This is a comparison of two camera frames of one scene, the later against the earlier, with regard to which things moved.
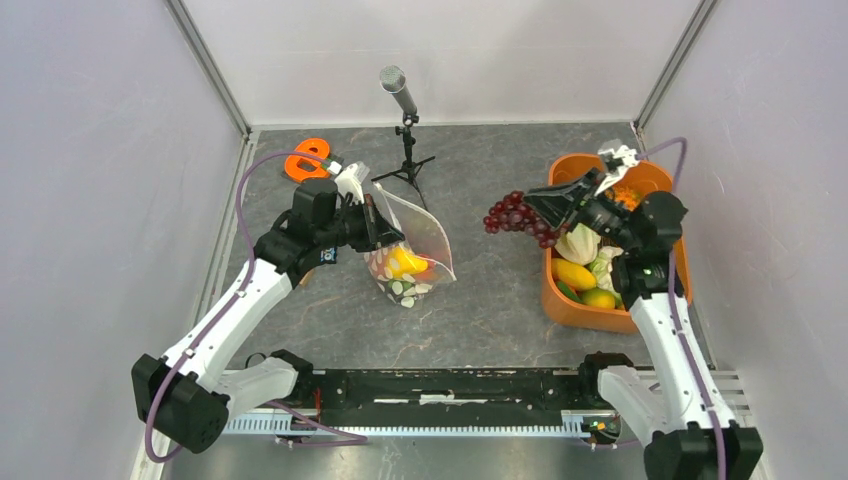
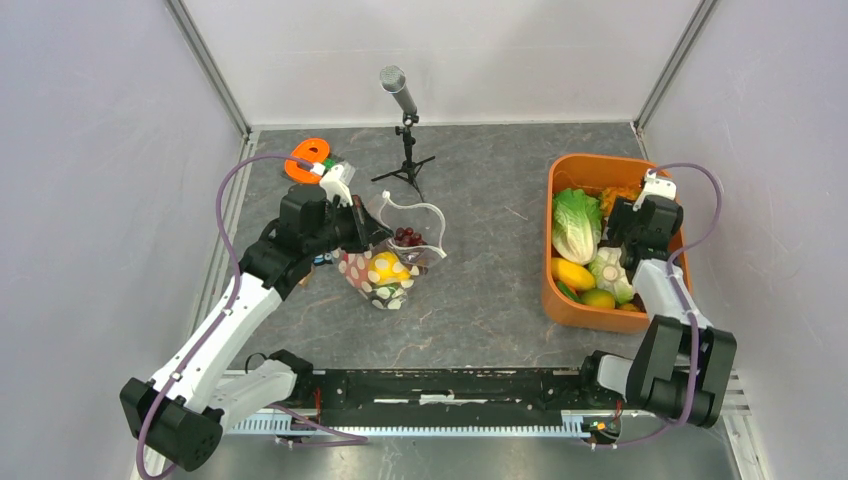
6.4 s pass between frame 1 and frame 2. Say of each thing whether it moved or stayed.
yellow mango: stayed
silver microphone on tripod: stayed
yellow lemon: moved
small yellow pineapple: stayed
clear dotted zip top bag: moved
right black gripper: moved
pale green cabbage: stayed
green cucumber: stayed
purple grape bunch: moved
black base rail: stayed
